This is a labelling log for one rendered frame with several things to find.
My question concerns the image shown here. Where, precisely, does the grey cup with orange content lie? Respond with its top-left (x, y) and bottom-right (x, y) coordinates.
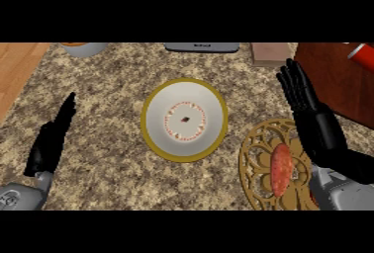
top-left (60, 42), bottom-right (109, 58)

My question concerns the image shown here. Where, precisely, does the gold openwork placemat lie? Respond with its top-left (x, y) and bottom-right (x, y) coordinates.
top-left (238, 119), bottom-right (320, 211)

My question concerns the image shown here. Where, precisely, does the red can with white rim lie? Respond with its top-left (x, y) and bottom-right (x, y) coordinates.
top-left (346, 42), bottom-right (374, 73)

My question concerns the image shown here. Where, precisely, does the pale pink block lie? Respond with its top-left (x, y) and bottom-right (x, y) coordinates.
top-left (249, 42), bottom-right (294, 68)

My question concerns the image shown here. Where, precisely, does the white bowl with yellow rim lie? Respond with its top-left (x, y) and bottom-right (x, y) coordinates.
top-left (139, 77), bottom-right (229, 164)

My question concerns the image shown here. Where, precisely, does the grey flat appliance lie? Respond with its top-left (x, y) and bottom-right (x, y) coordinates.
top-left (162, 42), bottom-right (241, 54)

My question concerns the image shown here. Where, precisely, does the dark brown wooden board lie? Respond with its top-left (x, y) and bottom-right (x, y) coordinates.
top-left (294, 42), bottom-right (374, 130)

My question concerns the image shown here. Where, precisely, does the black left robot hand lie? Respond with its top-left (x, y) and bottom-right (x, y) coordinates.
top-left (22, 91), bottom-right (77, 178)

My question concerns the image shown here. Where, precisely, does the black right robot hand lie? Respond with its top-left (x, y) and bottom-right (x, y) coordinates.
top-left (275, 57), bottom-right (374, 186)

